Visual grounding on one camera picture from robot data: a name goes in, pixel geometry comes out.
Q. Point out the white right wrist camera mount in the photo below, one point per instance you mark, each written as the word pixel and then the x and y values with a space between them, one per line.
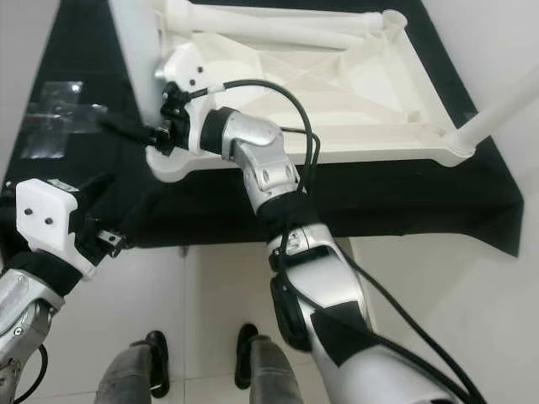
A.
pixel 185 67

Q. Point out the white plastic table top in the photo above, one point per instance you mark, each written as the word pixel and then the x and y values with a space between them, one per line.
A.
pixel 370 118

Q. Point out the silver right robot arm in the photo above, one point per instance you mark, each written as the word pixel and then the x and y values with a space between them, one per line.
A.
pixel 261 160

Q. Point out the clear tape patch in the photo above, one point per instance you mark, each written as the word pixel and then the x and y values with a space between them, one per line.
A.
pixel 59 118

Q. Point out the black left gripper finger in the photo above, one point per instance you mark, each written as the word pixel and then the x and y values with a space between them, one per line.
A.
pixel 98 187
pixel 145 215

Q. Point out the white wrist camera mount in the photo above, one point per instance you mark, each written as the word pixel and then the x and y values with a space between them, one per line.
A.
pixel 185 67
pixel 46 215

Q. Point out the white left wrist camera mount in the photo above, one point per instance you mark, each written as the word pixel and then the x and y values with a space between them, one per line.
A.
pixel 46 215

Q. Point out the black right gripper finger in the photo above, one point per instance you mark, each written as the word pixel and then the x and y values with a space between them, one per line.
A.
pixel 126 130

